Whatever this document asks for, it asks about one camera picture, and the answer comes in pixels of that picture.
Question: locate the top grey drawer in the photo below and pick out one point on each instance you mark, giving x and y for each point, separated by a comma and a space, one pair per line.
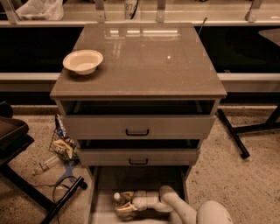
82, 127

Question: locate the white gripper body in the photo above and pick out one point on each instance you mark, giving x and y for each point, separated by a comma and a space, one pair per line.
140, 200

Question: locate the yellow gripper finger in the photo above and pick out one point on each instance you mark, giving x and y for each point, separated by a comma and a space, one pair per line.
128, 195
125, 212

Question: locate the black stand base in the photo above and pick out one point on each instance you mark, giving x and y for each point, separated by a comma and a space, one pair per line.
271, 124

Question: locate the black chair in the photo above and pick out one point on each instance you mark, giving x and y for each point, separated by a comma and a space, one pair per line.
14, 136

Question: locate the bottom grey open drawer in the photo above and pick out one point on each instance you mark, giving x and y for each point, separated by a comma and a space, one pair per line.
107, 180

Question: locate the black stand legs left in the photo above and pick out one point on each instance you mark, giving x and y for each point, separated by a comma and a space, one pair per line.
50, 205

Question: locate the wire basket with snack bags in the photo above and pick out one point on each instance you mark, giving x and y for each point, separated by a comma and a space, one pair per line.
63, 145

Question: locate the clear plastic water bottle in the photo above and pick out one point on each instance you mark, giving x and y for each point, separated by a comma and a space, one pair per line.
118, 200

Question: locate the white plastic bag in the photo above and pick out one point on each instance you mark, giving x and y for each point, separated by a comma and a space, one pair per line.
41, 10

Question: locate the empty bottle on floor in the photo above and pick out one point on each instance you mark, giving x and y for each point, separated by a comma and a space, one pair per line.
45, 165

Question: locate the middle grey drawer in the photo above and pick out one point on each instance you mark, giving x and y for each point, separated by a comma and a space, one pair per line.
138, 157

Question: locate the white paper bowl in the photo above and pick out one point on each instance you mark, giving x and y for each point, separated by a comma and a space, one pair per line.
83, 62

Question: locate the grey drawer cabinet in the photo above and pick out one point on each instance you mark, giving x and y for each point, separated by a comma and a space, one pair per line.
147, 70

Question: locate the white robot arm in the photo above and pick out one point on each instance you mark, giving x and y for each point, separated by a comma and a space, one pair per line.
166, 200

